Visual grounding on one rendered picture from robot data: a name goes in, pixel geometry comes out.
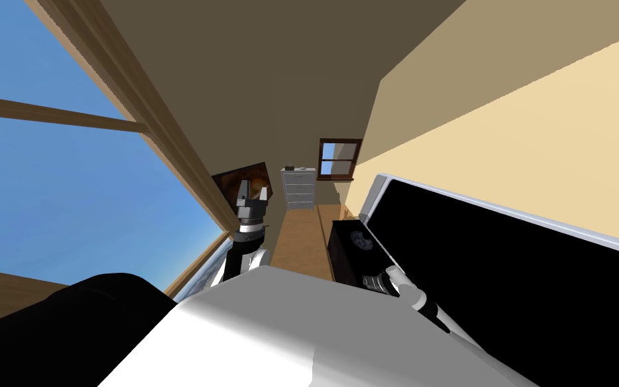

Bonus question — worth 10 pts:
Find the small dark wood window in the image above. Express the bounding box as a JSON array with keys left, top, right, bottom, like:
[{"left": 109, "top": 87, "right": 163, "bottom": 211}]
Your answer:
[{"left": 317, "top": 137, "right": 364, "bottom": 183}]

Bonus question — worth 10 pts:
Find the dark brown wall picture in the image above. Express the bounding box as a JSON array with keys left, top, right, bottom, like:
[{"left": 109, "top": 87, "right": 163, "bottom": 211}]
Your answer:
[{"left": 211, "top": 161, "right": 275, "bottom": 217}]

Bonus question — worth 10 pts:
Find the white chest of drawers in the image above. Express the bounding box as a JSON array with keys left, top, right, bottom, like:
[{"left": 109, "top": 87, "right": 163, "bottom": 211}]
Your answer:
[{"left": 279, "top": 165, "right": 318, "bottom": 211}]

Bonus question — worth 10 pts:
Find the black television with white frame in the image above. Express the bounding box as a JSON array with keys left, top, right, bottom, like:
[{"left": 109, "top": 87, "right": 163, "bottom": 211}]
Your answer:
[{"left": 359, "top": 172, "right": 619, "bottom": 387}]

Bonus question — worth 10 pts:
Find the black television stand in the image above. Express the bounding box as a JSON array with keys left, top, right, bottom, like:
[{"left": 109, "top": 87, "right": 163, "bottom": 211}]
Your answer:
[{"left": 326, "top": 217, "right": 392, "bottom": 287}]

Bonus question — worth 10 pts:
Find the large wooden frame window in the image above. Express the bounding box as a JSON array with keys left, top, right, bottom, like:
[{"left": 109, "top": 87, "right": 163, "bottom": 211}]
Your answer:
[{"left": 0, "top": 0, "right": 242, "bottom": 332}]

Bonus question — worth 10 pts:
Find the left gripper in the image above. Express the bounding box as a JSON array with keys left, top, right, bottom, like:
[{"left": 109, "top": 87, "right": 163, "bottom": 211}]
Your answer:
[{"left": 235, "top": 179, "right": 269, "bottom": 221}]

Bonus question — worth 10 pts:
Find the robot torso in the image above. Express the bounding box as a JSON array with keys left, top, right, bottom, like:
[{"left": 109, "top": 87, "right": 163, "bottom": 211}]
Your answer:
[{"left": 97, "top": 265, "right": 537, "bottom": 387}]

